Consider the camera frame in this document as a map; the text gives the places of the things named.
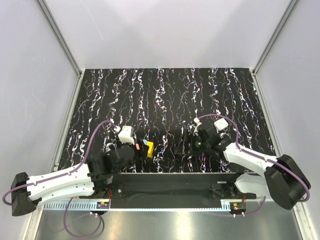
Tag yellow socket block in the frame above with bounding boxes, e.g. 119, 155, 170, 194
147, 141, 155, 158

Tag right aluminium frame post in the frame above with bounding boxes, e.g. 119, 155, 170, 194
251, 0, 302, 76

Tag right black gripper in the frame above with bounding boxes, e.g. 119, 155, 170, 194
174, 131, 211, 157

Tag aluminium frame post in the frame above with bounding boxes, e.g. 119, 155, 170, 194
251, 0, 302, 76
34, 0, 85, 78

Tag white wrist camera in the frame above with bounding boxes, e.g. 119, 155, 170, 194
114, 125, 135, 145
191, 117, 205, 137

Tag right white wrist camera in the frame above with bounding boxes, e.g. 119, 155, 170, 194
191, 117, 205, 137

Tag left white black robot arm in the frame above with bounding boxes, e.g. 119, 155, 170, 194
9, 139, 154, 217

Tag white plug adapter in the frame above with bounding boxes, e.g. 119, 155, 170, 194
214, 118, 229, 131

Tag purple cable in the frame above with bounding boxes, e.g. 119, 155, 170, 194
197, 113, 311, 217
2, 119, 121, 238

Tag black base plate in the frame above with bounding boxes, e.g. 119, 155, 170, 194
48, 171, 286, 210

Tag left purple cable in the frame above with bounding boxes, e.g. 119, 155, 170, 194
2, 119, 121, 238

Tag left aluminium frame post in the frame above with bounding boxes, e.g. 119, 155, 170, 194
34, 0, 85, 78

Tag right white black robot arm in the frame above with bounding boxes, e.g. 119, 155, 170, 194
174, 122, 311, 210

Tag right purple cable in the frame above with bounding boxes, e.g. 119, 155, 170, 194
197, 113, 311, 217

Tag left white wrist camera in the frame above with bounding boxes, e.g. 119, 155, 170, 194
114, 125, 135, 145

